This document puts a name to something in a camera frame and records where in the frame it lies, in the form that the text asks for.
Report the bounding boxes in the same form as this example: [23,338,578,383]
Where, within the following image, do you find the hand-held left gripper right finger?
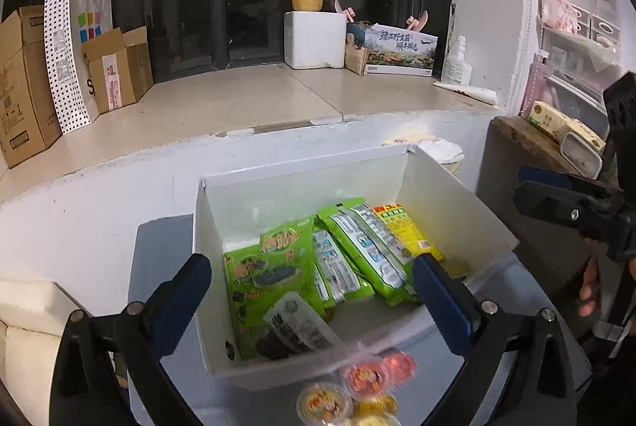
[411,253,580,426]

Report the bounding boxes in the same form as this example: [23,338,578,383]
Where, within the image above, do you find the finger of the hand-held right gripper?
[518,165,617,203]
[513,182,617,239]

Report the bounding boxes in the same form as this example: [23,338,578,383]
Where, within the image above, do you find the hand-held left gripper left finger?
[50,253,213,426]

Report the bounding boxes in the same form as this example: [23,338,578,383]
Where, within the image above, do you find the yellow snack packet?
[372,203,445,280]

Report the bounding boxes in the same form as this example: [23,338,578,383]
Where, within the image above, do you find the pile of green seaweed packets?
[223,198,428,360]

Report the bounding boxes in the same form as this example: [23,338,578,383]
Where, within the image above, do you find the white cardboard box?
[193,142,520,391]

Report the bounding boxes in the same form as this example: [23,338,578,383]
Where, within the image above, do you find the jelly cup red printed lid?
[340,356,393,394]

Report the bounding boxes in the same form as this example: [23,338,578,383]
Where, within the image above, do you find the clear packet of dark snack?
[256,292,346,361]

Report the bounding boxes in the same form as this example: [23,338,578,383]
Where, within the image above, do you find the jelly cup orange printed lid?
[297,383,355,426]

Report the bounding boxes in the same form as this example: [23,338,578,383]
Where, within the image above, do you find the person's right hand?
[578,254,604,318]

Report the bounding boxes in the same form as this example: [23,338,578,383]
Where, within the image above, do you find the yellow tissue pack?
[527,100,606,153]

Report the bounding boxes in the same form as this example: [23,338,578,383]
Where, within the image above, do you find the stack of paper bowls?
[415,138,465,173]

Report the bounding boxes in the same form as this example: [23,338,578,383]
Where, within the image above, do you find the clear plastic drawer organizer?
[519,0,624,119]

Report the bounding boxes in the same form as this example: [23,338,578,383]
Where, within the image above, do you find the white paper sheet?
[432,80,498,105]

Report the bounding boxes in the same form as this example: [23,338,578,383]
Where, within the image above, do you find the white plastic bottle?
[441,35,472,85]

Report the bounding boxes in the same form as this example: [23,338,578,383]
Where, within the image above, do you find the cream sofa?
[0,279,130,426]

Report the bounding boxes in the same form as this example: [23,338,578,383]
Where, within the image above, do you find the pink printed packet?
[539,0,582,34]

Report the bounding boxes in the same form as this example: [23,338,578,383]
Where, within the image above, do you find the landscape printed carton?
[346,22,439,78]

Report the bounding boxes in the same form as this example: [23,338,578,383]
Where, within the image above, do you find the small brown paper bag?
[344,43,369,75]

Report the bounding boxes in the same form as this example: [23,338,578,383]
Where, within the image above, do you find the small open cardboard box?
[81,25,155,113]

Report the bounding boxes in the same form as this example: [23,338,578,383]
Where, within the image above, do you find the large brown cardboard box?
[0,5,63,169]

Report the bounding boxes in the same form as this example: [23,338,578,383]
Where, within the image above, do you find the white foam box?
[284,11,347,70]

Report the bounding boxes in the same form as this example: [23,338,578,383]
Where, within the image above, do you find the polka dot paper bag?
[44,0,119,136]

